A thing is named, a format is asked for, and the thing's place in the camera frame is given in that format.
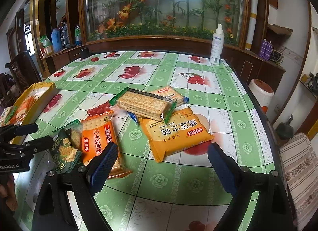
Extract dark green cracker pack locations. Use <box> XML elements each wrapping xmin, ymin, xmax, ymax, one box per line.
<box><xmin>49</xmin><ymin>119</ymin><xmax>82</xmax><ymax>174</ymax></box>

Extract orange cracker pack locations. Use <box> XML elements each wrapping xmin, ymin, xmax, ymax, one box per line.
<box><xmin>81</xmin><ymin>110</ymin><xmax>119</xmax><ymax>166</ymax></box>
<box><xmin>15</xmin><ymin>96</ymin><xmax>36</xmax><ymax>122</ymax></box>

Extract yellow-orange biscuit pack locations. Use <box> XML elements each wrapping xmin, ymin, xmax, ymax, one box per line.
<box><xmin>140</xmin><ymin>108</ymin><xmax>214</xmax><ymax>163</ymax></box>

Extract cracker pack with black band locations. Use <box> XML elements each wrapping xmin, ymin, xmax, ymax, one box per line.
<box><xmin>110</xmin><ymin>87</ymin><xmax>177</xmax><ymax>123</ymax></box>

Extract beige cracker pack blue ends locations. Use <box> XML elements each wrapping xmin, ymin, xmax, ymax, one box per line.
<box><xmin>127</xmin><ymin>86</ymin><xmax>189</xmax><ymax>123</ymax></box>

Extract orange cracker pack front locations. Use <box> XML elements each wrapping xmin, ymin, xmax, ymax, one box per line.
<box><xmin>15</xmin><ymin>96</ymin><xmax>36</xmax><ymax>122</ymax></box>

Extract small yellow green wafer pack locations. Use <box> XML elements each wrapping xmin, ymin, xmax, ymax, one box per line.
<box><xmin>3</xmin><ymin>106</ymin><xmax>17</xmax><ymax>124</ymax></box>

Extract person's left hand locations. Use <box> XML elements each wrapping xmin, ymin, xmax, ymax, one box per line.
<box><xmin>1</xmin><ymin>173</ymin><xmax>18</xmax><ymax>212</ymax></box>

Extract yellow tray with white liner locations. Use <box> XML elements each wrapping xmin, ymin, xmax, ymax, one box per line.
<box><xmin>1</xmin><ymin>82</ymin><xmax>58</xmax><ymax>145</ymax></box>

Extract striped cushion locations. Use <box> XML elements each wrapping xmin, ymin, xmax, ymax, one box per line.
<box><xmin>280</xmin><ymin>132</ymin><xmax>317</xmax><ymax>230</ymax></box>

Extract dark wooden chair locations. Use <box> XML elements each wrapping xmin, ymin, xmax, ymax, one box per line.
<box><xmin>5</xmin><ymin>51</ymin><xmax>42</xmax><ymax>93</ymax></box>

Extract green snack bag on sideboard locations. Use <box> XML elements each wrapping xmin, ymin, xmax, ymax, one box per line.
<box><xmin>40</xmin><ymin>35</ymin><xmax>52</xmax><ymax>48</ymax></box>

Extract blue thermos jug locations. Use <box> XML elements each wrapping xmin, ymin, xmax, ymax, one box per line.
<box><xmin>51</xmin><ymin>28</ymin><xmax>63</xmax><ymax>53</ymax></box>

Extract green fruit-print tablecloth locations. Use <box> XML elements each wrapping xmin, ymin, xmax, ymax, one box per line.
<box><xmin>26</xmin><ymin>51</ymin><xmax>274</xmax><ymax>230</ymax></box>

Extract small black box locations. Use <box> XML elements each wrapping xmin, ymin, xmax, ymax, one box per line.
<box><xmin>80</xmin><ymin>47</ymin><xmax>91</xmax><ymax>60</ymax></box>

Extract clear water jug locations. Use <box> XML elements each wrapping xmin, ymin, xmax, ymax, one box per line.
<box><xmin>61</xmin><ymin>22</ymin><xmax>71</xmax><ymax>47</ymax></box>

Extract green-labelled plastic bottle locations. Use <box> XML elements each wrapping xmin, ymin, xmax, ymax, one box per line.
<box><xmin>74</xmin><ymin>25</ymin><xmax>82</xmax><ymax>45</ymax></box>

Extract white bucket with red lid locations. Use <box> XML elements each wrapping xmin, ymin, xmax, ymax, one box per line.
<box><xmin>248</xmin><ymin>79</ymin><xmax>274</xmax><ymax>113</ymax></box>

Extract wooden sideboard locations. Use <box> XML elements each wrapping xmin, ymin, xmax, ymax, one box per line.
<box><xmin>40</xmin><ymin>35</ymin><xmax>286</xmax><ymax>91</ymax></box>

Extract purple bottle left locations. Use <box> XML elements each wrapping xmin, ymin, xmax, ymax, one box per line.
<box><xmin>259</xmin><ymin>39</ymin><xmax>267</xmax><ymax>58</ymax></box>

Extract purple bottle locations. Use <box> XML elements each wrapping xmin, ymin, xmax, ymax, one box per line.
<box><xmin>259</xmin><ymin>39</ymin><xmax>267</xmax><ymax>58</ymax></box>
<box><xmin>264</xmin><ymin>41</ymin><xmax>273</xmax><ymax>61</ymax></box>

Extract flower display glass cabinet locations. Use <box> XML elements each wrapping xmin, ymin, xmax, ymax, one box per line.
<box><xmin>79</xmin><ymin>0</ymin><xmax>245</xmax><ymax>46</ymax></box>

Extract white spray bottle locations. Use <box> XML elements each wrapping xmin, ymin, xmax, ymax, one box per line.
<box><xmin>210</xmin><ymin>23</ymin><xmax>224</xmax><ymax>65</ymax></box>

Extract purple bottle right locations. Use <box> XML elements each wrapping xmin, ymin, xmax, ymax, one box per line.
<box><xmin>264</xmin><ymin>41</ymin><xmax>273</xmax><ymax>61</ymax></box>

